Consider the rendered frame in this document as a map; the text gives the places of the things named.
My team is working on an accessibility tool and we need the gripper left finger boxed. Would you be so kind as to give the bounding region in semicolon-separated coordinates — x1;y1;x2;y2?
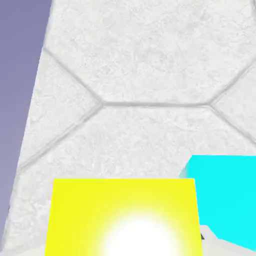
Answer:
0;245;47;256

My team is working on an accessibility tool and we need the small yellow cube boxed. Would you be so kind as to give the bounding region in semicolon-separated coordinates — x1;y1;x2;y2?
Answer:
44;178;204;256

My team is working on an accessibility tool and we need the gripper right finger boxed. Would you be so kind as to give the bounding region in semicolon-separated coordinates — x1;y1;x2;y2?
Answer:
199;224;256;256

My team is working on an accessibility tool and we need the large cyan box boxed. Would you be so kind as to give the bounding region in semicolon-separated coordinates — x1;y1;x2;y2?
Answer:
178;154;256;252

